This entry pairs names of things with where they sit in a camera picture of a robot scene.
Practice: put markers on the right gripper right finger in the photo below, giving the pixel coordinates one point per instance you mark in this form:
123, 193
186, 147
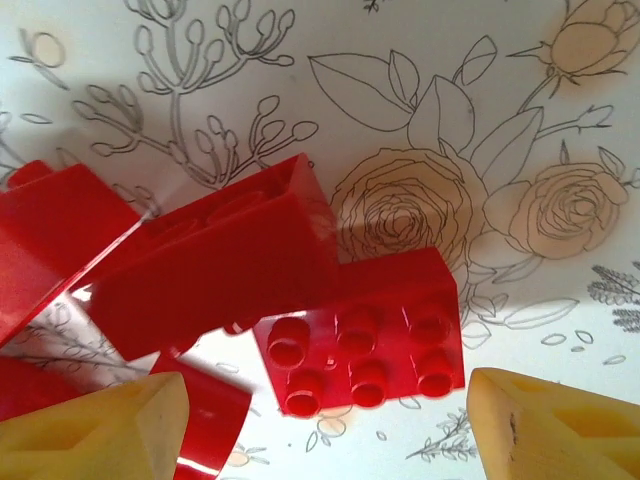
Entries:
560, 435

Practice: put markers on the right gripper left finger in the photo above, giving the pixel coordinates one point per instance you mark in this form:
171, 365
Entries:
90, 440

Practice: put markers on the red rounded lego brick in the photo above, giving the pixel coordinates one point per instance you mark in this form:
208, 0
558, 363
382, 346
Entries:
215, 400

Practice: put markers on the floral tablecloth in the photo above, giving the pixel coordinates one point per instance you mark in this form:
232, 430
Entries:
450, 100

